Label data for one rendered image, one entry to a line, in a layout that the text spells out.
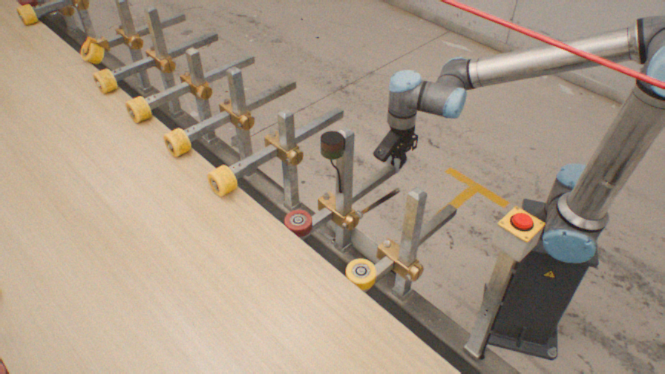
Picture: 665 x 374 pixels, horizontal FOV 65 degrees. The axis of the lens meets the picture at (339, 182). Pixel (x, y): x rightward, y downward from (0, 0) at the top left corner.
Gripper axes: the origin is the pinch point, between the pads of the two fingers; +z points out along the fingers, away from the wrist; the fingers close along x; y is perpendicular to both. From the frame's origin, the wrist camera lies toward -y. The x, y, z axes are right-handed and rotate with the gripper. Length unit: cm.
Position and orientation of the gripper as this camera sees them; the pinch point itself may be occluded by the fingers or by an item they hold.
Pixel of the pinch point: (392, 171)
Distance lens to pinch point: 176.4
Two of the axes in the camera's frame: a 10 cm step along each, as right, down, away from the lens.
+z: 0.1, 7.1, 7.0
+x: -6.9, -5.0, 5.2
